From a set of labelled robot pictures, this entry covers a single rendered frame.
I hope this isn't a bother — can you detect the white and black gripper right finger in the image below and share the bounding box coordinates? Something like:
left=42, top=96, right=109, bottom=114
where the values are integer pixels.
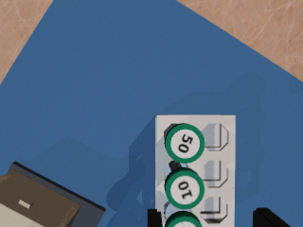
left=253, top=207, right=291, bottom=227

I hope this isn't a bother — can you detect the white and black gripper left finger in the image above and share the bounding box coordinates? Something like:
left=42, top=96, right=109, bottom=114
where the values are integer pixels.
left=148, top=209, right=163, bottom=227

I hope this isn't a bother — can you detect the blue flat mat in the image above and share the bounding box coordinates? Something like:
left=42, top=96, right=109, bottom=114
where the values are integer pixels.
left=0, top=0, right=303, bottom=227

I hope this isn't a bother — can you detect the white tube rack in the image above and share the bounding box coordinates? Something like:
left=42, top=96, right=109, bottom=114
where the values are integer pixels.
left=155, top=114, right=236, bottom=227

